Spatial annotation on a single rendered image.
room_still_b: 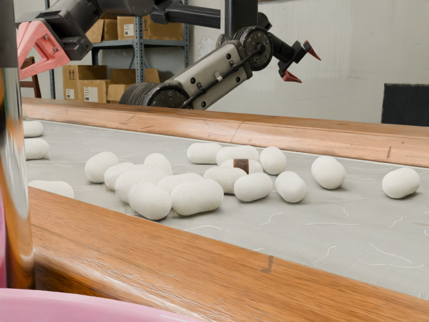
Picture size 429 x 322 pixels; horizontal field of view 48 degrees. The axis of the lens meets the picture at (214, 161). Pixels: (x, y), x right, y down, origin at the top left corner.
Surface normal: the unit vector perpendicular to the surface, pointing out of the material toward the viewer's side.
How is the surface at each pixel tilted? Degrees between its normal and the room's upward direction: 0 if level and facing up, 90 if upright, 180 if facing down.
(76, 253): 0
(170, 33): 90
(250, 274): 0
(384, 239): 0
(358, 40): 90
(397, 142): 45
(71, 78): 90
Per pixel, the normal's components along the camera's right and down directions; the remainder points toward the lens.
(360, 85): -0.68, 0.14
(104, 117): -0.44, -0.58
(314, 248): 0.00, -0.98
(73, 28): -0.47, 0.75
